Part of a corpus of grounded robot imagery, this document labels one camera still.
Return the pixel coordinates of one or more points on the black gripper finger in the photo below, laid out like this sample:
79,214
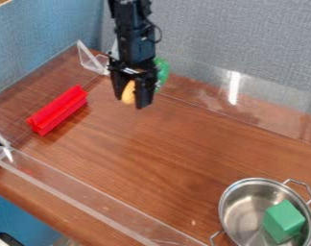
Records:
119,83
144,91

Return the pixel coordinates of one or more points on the green wooden cube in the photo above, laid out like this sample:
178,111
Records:
282,221

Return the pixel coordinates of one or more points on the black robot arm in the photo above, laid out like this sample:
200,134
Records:
134,31

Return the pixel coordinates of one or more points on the clear acrylic corner bracket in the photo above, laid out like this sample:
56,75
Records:
97,63

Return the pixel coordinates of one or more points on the clear acrylic front barrier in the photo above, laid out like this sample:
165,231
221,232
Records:
120,216

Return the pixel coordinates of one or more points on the clear acrylic back barrier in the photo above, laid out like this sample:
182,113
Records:
273,107

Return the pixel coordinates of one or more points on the yellow green toy corn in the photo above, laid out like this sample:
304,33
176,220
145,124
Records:
161,74

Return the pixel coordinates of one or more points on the red plastic block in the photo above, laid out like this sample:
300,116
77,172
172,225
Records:
55,112

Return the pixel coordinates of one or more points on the clear acrylic barrier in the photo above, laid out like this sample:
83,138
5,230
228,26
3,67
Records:
120,216
273,107

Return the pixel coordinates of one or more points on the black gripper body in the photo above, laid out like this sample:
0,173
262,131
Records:
144,69

